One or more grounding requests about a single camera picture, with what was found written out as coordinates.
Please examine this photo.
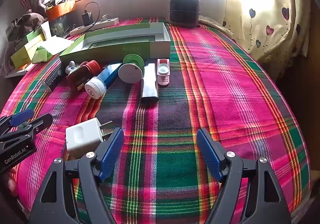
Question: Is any green tissue pack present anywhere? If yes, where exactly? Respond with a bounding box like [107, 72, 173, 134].
[32, 46, 54, 63]

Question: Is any checkered cloth bag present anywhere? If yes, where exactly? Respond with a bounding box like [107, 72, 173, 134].
[6, 13, 47, 40]

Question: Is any white bottle with cap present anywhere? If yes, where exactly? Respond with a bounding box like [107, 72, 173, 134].
[84, 63, 122, 100]

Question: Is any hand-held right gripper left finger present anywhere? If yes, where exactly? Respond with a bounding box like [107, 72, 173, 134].
[29, 128, 125, 224]

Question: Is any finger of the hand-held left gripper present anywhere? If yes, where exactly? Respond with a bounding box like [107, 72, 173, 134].
[0, 108, 35, 128]
[0, 113, 53, 142]

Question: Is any orange basket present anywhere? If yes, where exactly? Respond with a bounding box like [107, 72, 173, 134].
[46, 1, 76, 21]

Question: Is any white power strip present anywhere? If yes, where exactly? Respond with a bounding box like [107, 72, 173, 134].
[69, 17, 119, 37]

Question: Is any dark red jar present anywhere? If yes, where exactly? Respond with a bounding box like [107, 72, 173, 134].
[66, 60, 102, 93]

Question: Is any black flashlight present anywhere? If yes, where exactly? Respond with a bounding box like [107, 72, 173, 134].
[44, 68, 63, 93]

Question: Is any cream heart-print curtain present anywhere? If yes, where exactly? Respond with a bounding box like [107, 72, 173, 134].
[222, 0, 313, 82]

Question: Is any green carton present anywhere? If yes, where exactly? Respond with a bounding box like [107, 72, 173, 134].
[26, 27, 47, 42]

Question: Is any white shelf board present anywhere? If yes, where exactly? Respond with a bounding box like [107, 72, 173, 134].
[5, 63, 33, 78]

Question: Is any white power adapter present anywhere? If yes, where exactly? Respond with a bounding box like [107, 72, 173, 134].
[65, 117, 113, 159]

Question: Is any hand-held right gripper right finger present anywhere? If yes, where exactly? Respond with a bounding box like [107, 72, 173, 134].
[196, 128, 292, 224]

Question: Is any green cardboard box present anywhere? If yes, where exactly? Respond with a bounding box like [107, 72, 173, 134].
[59, 23, 172, 67]

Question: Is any white upright carton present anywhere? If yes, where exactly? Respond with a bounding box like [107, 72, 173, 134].
[41, 21, 57, 40]

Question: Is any grey portable heater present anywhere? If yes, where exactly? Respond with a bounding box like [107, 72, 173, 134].
[167, 0, 200, 27]

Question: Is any green and white spool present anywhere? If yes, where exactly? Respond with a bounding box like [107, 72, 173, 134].
[118, 54, 145, 84]

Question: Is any white paper sheet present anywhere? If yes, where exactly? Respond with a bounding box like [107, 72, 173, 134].
[41, 37, 74, 56]

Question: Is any pink square lens case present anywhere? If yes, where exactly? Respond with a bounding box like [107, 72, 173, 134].
[157, 58, 170, 76]

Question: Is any yellow carton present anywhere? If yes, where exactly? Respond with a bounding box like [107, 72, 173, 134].
[10, 39, 47, 68]

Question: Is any dark storage box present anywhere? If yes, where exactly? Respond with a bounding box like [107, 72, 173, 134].
[49, 13, 75, 37]

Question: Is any black charger cable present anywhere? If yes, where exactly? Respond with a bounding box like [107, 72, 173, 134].
[85, 2, 100, 25]

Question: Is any plaid blanket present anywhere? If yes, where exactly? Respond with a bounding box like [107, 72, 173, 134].
[0, 17, 310, 224]

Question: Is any white panda toy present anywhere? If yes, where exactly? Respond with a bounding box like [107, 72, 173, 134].
[65, 60, 82, 75]

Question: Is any silver lighter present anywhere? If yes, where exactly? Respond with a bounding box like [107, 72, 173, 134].
[140, 63, 160, 103]

